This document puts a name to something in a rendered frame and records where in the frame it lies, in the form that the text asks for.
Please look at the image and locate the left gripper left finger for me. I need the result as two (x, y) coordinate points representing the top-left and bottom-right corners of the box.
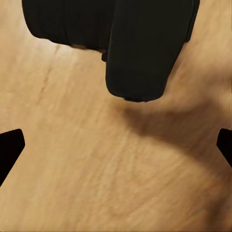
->
(0, 129), (25, 186)

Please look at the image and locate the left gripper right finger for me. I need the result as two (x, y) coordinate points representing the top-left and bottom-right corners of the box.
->
(217, 128), (232, 167)

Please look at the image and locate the digital camera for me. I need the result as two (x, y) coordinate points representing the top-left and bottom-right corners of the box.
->
(22, 0), (200, 102)

